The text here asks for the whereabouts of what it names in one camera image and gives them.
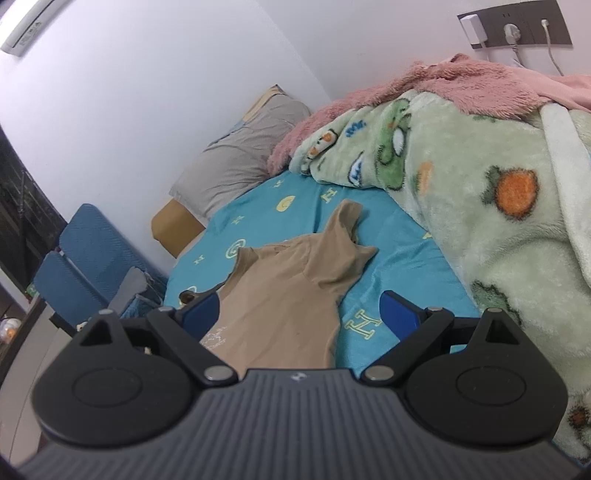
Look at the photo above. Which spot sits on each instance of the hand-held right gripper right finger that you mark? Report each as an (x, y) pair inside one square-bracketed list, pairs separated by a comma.
[(396, 312)]

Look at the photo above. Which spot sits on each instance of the white power adapter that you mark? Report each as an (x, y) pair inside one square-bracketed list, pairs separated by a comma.
[(475, 28)]

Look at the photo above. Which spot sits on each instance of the grey pillow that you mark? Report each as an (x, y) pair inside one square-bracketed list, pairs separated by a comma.
[(240, 157)]

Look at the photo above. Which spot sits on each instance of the blue folding chair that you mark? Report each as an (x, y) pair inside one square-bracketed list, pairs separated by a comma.
[(83, 258)]

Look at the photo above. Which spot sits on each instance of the tan sleeveless top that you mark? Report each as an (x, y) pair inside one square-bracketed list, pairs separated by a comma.
[(281, 295)]

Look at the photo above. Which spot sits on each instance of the white air conditioner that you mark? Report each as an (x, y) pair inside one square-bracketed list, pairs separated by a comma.
[(30, 23)]

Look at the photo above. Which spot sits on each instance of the green cartoon fleece blanket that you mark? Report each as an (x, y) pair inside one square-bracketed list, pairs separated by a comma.
[(489, 194)]

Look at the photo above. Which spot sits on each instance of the pink fluffy blanket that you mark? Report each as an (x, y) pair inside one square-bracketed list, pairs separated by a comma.
[(415, 87)]

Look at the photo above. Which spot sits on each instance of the wooden bed frame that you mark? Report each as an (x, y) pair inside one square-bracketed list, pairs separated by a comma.
[(178, 228)]

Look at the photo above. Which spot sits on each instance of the teal patterned bed sheet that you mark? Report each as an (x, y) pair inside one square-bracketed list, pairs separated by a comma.
[(295, 217)]

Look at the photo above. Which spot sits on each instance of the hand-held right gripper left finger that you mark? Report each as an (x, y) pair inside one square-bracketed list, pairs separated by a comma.
[(203, 313)]

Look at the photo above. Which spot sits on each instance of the grey cloth on chair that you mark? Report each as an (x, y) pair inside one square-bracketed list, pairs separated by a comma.
[(131, 288)]

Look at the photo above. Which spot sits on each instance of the dark wall socket panel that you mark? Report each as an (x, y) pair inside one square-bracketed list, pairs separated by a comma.
[(515, 23)]

